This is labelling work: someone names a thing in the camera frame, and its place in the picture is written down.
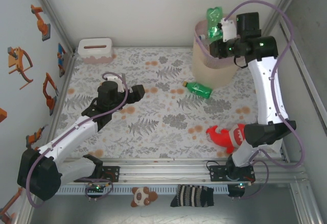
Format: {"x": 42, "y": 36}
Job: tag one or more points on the brown white panda plush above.
{"x": 143, "y": 196}

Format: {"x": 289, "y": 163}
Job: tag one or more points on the small orange wall sticker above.
{"x": 2, "y": 115}

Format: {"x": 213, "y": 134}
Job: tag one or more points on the orange claw wall sticker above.
{"x": 15, "y": 60}

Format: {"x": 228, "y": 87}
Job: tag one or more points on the black white striped sock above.
{"x": 191, "y": 196}

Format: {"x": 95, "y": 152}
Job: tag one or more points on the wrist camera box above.
{"x": 117, "y": 82}
{"x": 228, "y": 30}

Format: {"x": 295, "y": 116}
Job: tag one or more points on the green bottle yellow cap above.
{"x": 214, "y": 22}
{"x": 199, "y": 88}

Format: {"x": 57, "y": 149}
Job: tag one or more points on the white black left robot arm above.
{"x": 66, "y": 139}

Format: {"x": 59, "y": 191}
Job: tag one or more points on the blue orange wall sticker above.
{"x": 61, "y": 58}

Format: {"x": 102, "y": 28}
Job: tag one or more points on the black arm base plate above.
{"x": 217, "y": 174}
{"x": 112, "y": 174}

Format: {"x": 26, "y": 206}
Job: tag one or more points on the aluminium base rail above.
{"x": 166, "y": 173}

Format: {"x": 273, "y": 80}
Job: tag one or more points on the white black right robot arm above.
{"x": 264, "y": 94}

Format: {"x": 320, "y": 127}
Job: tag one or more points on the green circuit board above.
{"x": 236, "y": 189}
{"x": 95, "y": 188}

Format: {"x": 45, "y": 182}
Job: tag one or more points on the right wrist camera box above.
{"x": 228, "y": 30}

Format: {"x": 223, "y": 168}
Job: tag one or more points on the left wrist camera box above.
{"x": 117, "y": 82}

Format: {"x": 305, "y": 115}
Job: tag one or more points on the red shark plush toy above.
{"x": 222, "y": 137}

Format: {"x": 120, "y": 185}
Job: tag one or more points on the beige bin with pink liner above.
{"x": 212, "y": 76}

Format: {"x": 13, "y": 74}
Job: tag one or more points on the white tissue box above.
{"x": 94, "y": 53}

